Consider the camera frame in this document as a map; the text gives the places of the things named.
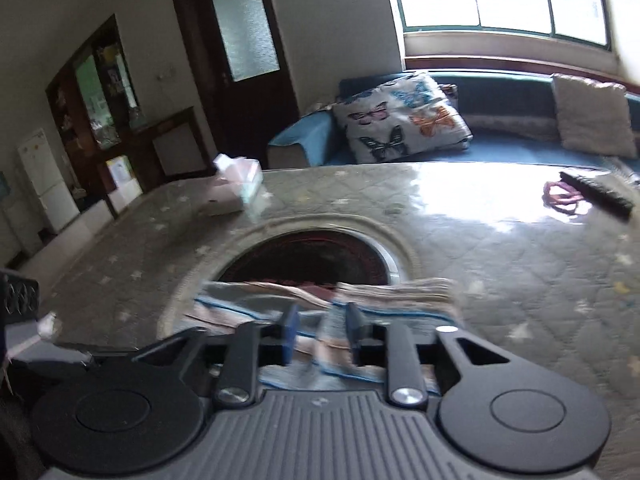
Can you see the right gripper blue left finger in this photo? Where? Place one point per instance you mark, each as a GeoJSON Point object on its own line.
{"type": "Point", "coordinates": [287, 332]}

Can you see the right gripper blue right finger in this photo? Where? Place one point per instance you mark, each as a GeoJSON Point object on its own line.
{"type": "Point", "coordinates": [357, 331]}

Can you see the striped blue beige cloth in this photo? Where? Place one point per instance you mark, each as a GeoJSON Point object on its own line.
{"type": "Point", "coordinates": [322, 359]}

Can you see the round glass turntable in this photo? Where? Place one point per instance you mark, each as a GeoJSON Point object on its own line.
{"type": "Point", "coordinates": [311, 249]}

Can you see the white refrigerator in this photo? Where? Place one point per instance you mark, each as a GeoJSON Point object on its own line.
{"type": "Point", "coordinates": [41, 169]}

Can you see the white tissue box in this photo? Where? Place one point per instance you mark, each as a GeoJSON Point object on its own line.
{"type": "Point", "coordinates": [236, 184]}

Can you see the grey quilted star tablecloth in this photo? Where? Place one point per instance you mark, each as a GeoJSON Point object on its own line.
{"type": "Point", "coordinates": [561, 291]}

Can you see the butterfly print pillow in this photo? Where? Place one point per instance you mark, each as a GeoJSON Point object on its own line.
{"type": "Point", "coordinates": [400, 118]}

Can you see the dark wooden cabinet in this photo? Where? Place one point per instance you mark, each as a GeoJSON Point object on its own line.
{"type": "Point", "coordinates": [99, 119]}

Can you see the dark wooden door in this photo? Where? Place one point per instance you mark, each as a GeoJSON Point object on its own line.
{"type": "Point", "coordinates": [238, 64]}

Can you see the pink hair band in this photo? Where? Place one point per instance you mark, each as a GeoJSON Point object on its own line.
{"type": "Point", "coordinates": [564, 199]}

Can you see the blue sofa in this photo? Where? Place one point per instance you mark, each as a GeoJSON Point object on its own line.
{"type": "Point", "coordinates": [467, 116]}

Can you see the black remote control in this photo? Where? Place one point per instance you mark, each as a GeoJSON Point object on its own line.
{"type": "Point", "coordinates": [600, 195]}

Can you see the white cushion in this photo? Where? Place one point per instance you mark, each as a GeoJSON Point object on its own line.
{"type": "Point", "coordinates": [593, 117]}

